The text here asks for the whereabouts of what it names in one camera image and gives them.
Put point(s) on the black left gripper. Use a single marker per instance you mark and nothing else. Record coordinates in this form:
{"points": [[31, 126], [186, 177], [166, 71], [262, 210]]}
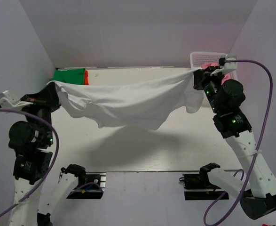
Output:
{"points": [[48, 96]]}

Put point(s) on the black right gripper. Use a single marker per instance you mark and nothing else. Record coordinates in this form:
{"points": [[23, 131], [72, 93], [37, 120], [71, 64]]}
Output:
{"points": [[200, 76]]}

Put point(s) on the pink t-shirt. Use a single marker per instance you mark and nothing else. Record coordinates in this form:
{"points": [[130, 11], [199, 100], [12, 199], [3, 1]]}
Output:
{"points": [[213, 66]]}

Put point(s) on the white t-shirt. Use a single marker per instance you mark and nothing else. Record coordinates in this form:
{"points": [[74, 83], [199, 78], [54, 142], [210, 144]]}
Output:
{"points": [[146, 104]]}

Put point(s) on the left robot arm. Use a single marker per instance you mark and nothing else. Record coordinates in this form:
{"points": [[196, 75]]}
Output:
{"points": [[30, 139]]}

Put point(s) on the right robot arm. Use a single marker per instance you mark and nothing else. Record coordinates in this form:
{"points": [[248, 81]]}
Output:
{"points": [[258, 197]]}

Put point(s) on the white plastic basket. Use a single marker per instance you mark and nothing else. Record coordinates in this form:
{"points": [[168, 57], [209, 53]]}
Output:
{"points": [[199, 58]]}

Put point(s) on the green folded t-shirt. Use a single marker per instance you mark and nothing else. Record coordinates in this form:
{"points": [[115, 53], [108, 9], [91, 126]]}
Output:
{"points": [[74, 76]]}

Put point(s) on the orange folded t-shirt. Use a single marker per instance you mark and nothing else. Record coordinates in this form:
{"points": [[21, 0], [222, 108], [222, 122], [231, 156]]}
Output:
{"points": [[86, 81]]}

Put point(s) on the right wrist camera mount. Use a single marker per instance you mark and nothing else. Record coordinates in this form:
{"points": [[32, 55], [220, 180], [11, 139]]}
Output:
{"points": [[227, 64]]}

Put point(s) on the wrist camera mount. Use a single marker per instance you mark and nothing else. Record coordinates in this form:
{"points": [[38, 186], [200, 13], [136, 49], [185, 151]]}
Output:
{"points": [[10, 100], [227, 64]]}

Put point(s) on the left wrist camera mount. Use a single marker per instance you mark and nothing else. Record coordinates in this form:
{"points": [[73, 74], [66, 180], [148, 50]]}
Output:
{"points": [[10, 100]]}

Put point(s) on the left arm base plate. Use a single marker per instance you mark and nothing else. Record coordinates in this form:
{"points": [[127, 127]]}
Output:
{"points": [[90, 187]]}

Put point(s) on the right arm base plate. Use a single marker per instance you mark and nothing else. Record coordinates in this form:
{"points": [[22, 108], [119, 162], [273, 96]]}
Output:
{"points": [[196, 190]]}

